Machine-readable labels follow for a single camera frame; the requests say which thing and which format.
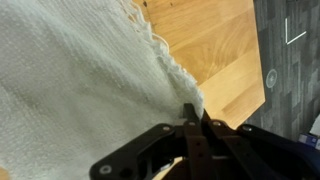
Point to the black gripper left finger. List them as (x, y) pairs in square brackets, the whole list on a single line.
[(144, 157)]

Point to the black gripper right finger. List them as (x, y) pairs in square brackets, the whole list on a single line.
[(257, 154)]

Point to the white cloth towel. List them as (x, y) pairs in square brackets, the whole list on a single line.
[(79, 79)]

